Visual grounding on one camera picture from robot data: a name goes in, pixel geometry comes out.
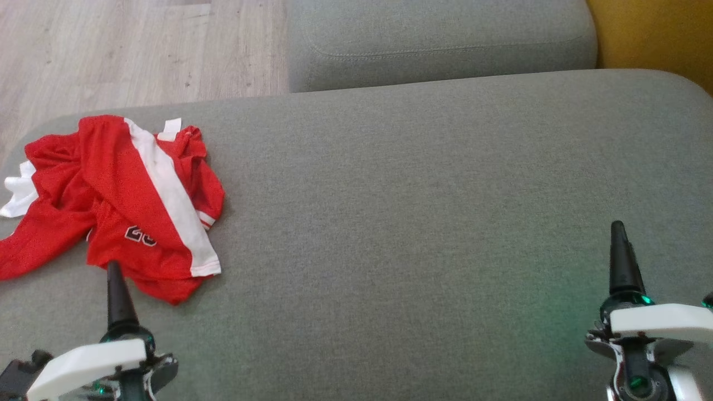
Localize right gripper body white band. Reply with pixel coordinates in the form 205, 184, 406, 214
585, 292, 713, 401

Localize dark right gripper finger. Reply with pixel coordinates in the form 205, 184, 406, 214
610, 221, 647, 297

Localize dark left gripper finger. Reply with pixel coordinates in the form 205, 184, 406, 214
107, 261, 140, 330

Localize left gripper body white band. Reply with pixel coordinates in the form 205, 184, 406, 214
25, 326, 179, 401

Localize red shorts with white stripe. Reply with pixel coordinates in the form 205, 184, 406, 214
0, 114, 223, 280

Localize red jersey with white sleeves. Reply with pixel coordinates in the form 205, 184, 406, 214
0, 118, 226, 306

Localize yellow sofa backrest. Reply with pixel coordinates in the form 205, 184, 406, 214
585, 0, 713, 95

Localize grey sofa seat cushion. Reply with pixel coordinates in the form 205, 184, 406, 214
287, 0, 599, 93

